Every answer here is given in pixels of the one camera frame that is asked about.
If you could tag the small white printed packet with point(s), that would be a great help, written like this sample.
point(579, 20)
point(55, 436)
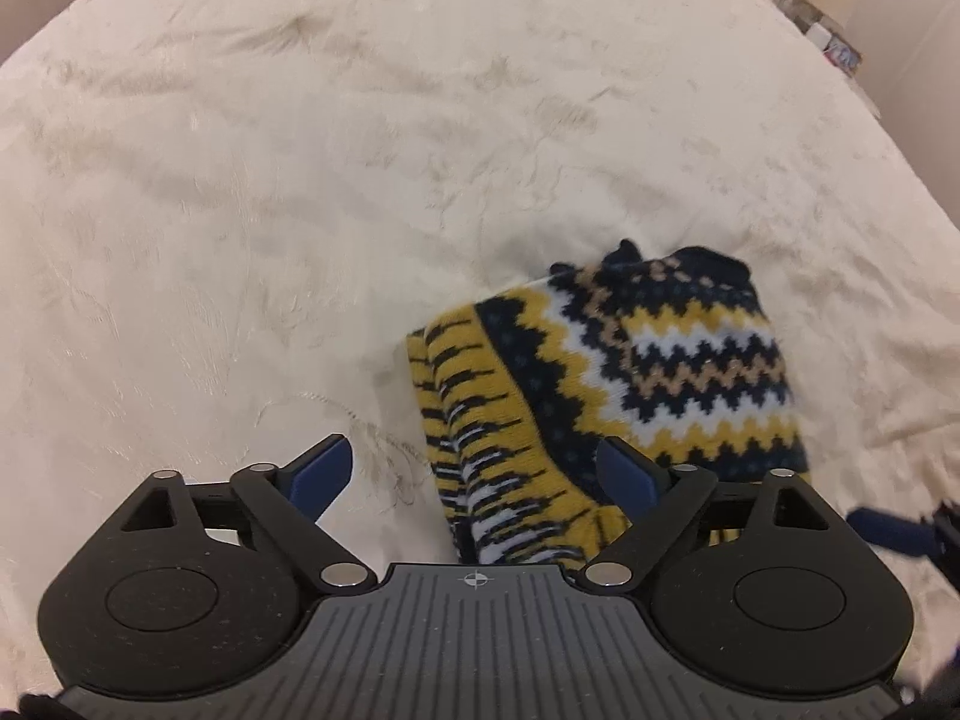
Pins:
point(841, 54)

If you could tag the yellow navy knitted sock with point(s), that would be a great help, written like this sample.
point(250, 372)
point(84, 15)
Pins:
point(600, 390)

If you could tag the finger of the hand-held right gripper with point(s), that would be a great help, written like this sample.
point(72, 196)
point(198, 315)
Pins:
point(891, 529)

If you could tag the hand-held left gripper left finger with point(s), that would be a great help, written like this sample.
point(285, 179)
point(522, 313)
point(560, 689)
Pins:
point(324, 475)

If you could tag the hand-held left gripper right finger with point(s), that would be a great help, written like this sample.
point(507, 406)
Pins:
point(627, 477)

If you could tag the cream fluffy blanket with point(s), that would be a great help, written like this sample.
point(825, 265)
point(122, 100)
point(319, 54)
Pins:
point(300, 202)

